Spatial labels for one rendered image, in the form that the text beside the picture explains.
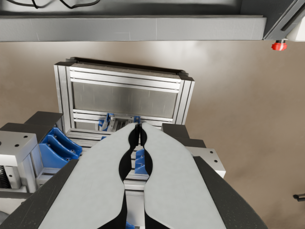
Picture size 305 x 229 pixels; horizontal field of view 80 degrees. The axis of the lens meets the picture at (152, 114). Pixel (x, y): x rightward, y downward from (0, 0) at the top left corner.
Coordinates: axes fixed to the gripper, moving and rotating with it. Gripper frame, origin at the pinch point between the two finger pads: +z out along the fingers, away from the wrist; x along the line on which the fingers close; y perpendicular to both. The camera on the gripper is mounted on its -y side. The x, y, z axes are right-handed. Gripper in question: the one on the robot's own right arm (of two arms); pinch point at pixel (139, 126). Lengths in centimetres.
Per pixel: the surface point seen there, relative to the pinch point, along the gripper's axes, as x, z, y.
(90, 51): -38, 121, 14
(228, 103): 65, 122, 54
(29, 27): -20.4, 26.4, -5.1
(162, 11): 4.6, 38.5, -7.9
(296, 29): 27.3, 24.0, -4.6
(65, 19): -13.8, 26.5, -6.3
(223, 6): 18.9, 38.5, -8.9
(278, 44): 36, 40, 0
